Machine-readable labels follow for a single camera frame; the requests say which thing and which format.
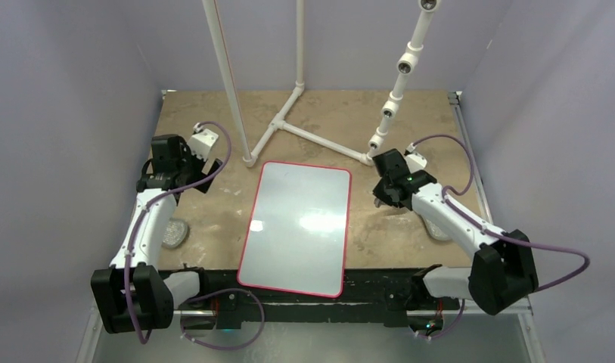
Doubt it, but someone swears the pink framed whiteboard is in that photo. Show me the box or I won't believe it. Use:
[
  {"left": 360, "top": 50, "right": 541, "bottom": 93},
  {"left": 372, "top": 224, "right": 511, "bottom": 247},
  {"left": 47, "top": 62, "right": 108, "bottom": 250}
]
[{"left": 237, "top": 161, "right": 353, "bottom": 298}]

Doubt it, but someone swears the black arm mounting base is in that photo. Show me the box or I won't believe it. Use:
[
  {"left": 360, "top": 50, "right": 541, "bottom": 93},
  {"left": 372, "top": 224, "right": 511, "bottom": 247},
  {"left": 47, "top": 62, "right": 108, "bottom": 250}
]
[{"left": 175, "top": 268, "right": 460, "bottom": 329}]

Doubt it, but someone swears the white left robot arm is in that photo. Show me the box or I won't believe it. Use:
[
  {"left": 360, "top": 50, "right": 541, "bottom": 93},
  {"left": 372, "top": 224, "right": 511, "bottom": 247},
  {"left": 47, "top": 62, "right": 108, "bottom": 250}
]
[{"left": 90, "top": 129, "right": 223, "bottom": 340}]

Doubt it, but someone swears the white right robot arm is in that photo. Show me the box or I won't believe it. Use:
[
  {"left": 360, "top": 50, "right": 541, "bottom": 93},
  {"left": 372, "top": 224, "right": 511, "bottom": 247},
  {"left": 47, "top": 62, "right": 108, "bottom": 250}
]
[{"left": 372, "top": 149, "right": 539, "bottom": 315}]

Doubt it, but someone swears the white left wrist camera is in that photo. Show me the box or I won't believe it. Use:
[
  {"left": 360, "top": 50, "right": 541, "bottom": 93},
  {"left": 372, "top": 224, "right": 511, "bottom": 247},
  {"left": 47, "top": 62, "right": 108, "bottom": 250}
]
[{"left": 188, "top": 126, "right": 219, "bottom": 161}]

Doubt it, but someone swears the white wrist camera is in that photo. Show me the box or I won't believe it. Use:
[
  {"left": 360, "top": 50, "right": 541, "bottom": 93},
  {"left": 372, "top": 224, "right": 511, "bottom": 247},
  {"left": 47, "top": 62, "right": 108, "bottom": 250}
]
[
  {"left": 188, "top": 126, "right": 219, "bottom": 161},
  {"left": 404, "top": 152, "right": 427, "bottom": 173}
]

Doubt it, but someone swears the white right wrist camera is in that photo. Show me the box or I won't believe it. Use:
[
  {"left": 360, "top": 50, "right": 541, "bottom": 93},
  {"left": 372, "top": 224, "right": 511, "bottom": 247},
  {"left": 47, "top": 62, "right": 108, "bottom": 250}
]
[{"left": 404, "top": 152, "right": 427, "bottom": 173}]

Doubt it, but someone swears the white PVC pipe frame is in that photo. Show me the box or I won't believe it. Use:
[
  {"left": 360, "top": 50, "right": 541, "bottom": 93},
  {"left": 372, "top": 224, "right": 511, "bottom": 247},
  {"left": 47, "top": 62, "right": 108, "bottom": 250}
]
[{"left": 201, "top": 0, "right": 439, "bottom": 169}]

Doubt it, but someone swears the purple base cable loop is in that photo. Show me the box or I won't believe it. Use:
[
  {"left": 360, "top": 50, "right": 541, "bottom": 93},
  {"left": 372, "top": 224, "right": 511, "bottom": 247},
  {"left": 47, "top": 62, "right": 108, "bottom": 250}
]
[{"left": 179, "top": 287, "right": 266, "bottom": 351}]

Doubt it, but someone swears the aluminium rail frame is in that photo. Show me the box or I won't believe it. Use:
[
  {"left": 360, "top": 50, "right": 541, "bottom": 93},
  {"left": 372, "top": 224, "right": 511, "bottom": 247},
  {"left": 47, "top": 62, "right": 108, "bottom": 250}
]
[{"left": 90, "top": 122, "right": 539, "bottom": 343}]

